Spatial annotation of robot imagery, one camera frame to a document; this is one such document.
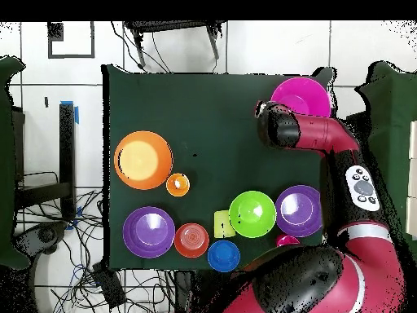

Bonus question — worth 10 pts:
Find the pink bowl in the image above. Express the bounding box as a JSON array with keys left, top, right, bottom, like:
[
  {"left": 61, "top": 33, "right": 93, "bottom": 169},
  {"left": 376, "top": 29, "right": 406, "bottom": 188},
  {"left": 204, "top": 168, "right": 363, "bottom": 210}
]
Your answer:
[{"left": 270, "top": 77, "right": 332, "bottom": 119}]

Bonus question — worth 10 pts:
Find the orange cup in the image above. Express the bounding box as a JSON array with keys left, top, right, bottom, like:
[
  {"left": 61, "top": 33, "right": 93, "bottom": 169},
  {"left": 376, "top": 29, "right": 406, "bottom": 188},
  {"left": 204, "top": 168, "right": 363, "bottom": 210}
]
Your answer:
[{"left": 165, "top": 172, "right": 191, "bottom": 198}]

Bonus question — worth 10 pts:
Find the large orange bowl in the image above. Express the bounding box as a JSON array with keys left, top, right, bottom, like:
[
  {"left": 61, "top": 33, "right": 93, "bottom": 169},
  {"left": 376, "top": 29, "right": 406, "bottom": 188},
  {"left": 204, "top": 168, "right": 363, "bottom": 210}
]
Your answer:
[{"left": 113, "top": 130, "right": 174, "bottom": 191}]

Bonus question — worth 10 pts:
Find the dark green table cloth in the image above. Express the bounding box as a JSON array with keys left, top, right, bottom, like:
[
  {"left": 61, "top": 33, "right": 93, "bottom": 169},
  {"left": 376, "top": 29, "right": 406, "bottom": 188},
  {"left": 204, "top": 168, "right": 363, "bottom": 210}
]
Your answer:
[{"left": 99, "top": 64, "right": 335, "bottom": 272}]

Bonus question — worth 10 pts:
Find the green bowl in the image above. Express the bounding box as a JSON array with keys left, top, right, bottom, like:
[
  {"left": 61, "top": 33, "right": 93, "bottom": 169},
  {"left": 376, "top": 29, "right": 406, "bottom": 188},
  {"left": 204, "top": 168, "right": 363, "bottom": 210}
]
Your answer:
[{"left": 228, "top": 190, "right": 277, "bottom": 239}]

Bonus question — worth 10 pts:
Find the purple bowl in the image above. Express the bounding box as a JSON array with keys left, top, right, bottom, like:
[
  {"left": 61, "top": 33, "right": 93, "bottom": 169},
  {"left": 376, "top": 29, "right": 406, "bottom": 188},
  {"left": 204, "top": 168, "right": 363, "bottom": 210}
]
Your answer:
[
  {"left": 122, "top": 205, "right": 177, "bottom": 259},
  {"left": 274, "top": 184, "right": 324, "bottom": 238}
]

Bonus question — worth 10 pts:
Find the yellow cup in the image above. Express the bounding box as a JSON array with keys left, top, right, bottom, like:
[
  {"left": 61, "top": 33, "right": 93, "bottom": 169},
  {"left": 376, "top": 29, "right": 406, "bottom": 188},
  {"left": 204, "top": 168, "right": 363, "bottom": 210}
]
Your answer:
[{"left": 213, "top": 209, "right": 236, "bottom": 239}]

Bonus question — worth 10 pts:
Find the black metal stand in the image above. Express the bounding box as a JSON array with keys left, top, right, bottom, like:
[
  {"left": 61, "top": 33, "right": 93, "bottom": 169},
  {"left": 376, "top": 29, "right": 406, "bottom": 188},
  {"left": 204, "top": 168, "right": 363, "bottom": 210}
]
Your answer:
[{"left": 124, "top": 20, "right": 227, "bottom": 69}]

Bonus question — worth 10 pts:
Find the red cup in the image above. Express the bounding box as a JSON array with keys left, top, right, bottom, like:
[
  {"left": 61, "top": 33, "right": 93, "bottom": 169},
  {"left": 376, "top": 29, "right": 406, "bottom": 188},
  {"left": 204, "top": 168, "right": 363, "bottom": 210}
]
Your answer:
[{"left": 275, "top": 234, "right": 301, "bottom": 248}]

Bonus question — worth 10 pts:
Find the green cloth covered table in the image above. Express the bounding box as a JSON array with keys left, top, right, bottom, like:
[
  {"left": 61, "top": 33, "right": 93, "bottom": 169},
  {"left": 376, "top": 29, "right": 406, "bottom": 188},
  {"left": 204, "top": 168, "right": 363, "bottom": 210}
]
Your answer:
[
  {"left": 356, "top": 60, "right": 417, "bottom": 258},
  {"left": 0, "top": 56, "right": 29, "bottom": 270}
]

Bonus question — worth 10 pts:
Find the red-orange bowl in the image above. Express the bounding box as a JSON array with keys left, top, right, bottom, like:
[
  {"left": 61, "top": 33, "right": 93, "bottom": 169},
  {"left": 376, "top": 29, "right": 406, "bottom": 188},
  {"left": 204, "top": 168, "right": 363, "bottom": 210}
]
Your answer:
[{"left": 173, "top": 222, "right": 210, "bottom": 259}]

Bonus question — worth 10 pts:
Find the blue bowl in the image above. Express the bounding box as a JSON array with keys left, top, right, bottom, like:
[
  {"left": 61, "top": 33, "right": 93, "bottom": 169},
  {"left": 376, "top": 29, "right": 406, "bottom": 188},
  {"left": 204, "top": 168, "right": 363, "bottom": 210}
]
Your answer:
[{"left": 207, "top": 240, "right": 241, "bottom": 273}]

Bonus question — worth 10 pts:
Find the black power strip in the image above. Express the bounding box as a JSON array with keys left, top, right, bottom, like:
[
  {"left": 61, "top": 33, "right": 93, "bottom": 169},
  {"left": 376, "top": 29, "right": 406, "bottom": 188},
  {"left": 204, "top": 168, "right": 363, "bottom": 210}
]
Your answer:
[{"left": 92, "top": 262, "right": 126, "bottom": 309}]

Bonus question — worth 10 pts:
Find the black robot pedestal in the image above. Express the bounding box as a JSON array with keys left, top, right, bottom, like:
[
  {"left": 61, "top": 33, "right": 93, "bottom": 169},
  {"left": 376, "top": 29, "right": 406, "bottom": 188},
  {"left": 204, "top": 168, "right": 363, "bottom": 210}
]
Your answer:
[{"left": 173, "top": 270, "right": 229, "bottom": 313}]

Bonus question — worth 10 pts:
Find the black metal table frame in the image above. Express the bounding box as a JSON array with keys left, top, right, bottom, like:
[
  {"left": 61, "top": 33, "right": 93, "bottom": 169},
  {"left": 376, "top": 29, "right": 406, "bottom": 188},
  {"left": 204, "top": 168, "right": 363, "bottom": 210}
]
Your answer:
[{"left": 14, "top": 100, "right": 80, "bottom": 223}]

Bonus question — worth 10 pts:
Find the black square floor frame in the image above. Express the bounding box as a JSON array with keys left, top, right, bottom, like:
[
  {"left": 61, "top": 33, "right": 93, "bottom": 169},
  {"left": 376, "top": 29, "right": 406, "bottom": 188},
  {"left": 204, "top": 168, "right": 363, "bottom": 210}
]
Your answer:
[{"left": 47, "top": 20, "right": 96, "bottom": 60}]

